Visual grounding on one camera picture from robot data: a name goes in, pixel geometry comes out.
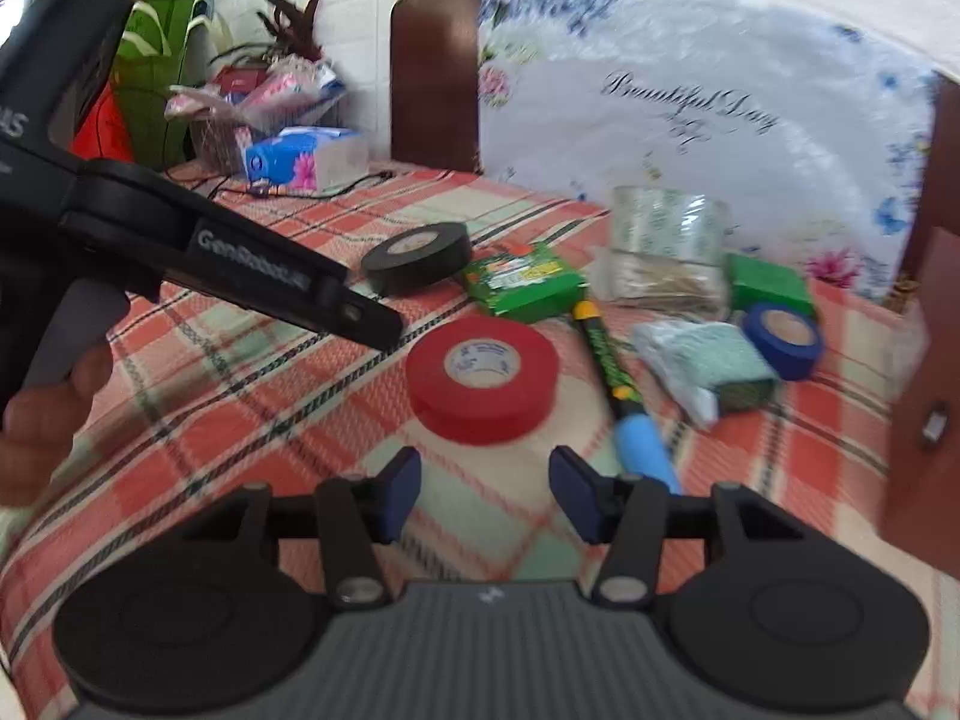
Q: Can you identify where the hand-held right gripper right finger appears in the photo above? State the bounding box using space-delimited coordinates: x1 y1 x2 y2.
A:
547 446 807 610

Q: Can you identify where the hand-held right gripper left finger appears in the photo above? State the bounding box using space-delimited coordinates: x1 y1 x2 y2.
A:
176 446 422 610

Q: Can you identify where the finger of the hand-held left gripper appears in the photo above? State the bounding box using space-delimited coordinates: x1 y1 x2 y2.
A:
176 195 407 352

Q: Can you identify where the red tape roll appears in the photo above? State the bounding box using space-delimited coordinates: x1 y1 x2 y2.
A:
405 317 560 445

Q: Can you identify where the black tape roll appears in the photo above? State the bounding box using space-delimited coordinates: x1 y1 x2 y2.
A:
360 223 473 297

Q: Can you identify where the green and white packet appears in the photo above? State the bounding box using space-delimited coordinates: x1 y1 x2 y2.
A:
631 319 781 430

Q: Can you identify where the person's left hand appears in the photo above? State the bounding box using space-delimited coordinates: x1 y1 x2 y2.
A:
0 341 115 512

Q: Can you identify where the red bag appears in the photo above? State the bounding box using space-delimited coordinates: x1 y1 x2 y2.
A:
71 82 140 166

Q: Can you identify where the green bag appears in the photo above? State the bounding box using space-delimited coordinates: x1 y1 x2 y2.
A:
112 0 215 170

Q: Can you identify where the blue tissue box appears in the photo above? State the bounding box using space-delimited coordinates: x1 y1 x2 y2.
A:
244 126 370 192

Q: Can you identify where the red checked mat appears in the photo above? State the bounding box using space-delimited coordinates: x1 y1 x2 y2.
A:
0 161 960 720

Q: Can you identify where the pink and white packet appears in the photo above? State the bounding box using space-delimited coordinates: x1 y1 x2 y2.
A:
240 60 347 121

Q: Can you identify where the green printed box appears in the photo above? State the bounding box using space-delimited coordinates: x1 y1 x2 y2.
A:
459 240 587 325

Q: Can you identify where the dark red leafy plant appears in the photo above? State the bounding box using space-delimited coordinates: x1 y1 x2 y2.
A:
210 0 331 68

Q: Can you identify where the clear packet of wooden sticks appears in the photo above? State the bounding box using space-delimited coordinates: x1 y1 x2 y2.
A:
592 244 732 320

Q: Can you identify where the brown wooden headboard panel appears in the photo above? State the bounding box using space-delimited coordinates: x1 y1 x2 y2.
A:
892 71 960 308
390 0 488 173

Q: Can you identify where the blue tape roll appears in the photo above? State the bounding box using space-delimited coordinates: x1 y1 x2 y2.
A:
741 303 824 382

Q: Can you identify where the plain green box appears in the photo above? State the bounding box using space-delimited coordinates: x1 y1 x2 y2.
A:
727 253 817 320

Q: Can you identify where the white floral pillow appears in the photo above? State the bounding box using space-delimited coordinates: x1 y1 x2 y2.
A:
476 0 942 302

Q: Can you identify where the wire basket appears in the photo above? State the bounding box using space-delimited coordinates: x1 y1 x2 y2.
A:
165 64 350 177

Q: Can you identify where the black cable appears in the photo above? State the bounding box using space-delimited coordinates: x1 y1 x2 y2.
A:
202 169 395 200

